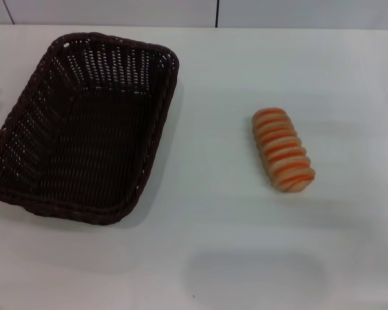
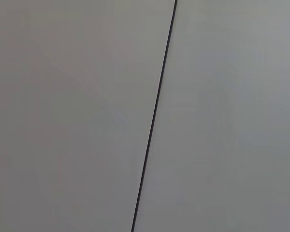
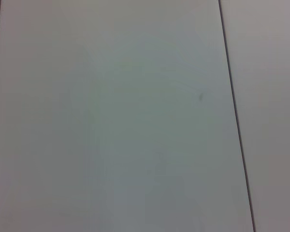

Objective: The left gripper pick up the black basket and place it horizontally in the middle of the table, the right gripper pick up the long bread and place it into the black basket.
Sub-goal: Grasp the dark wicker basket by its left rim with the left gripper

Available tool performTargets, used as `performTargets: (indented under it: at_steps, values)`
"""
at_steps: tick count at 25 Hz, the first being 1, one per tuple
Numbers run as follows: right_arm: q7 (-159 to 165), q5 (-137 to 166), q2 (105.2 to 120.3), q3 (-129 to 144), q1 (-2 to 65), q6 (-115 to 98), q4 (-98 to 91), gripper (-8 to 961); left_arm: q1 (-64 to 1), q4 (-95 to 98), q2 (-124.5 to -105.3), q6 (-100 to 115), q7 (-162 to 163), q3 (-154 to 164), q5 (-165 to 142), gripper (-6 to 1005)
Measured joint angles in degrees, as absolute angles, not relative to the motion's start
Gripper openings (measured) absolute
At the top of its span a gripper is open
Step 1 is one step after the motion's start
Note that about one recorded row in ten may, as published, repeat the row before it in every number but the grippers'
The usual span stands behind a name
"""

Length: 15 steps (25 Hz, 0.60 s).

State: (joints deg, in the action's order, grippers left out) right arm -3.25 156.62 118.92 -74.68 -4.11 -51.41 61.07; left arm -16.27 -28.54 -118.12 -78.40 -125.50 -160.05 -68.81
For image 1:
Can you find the orange striped bread roll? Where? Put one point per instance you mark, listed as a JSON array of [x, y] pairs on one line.
[[283, 150]]

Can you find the dark brown wicker basket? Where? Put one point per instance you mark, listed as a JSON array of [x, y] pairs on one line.
[[84, 155]]

